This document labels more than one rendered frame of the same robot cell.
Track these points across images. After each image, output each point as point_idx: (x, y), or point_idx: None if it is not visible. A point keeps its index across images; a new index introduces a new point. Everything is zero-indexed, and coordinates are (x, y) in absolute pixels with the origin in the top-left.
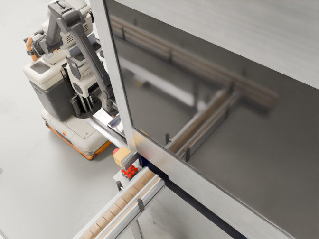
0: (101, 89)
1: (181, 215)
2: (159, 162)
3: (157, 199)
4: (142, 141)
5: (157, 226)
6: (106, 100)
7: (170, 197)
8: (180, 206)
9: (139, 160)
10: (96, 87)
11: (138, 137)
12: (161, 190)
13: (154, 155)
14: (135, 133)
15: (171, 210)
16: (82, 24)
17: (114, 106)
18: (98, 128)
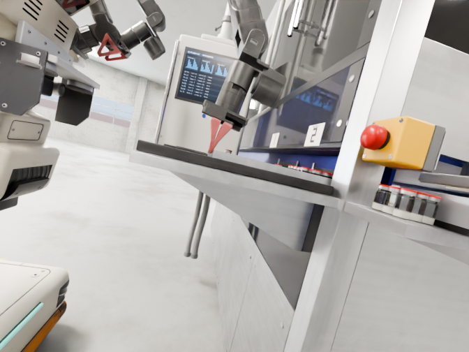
0: (243, 31)
1: (449, 326)
2: (465, 128)
3: (376, 339)
4: (440, 74)
5: None
6: (239, 70)
7: (440, 269)
8: (462, 281)
9: (380, 180)
10: (31, 180)
11: (433, 63)
12: None
13: (458, 110)
14: (430, 51)
15: (414, 346)
16: None
17: (266, 80)
18: (190, 163)
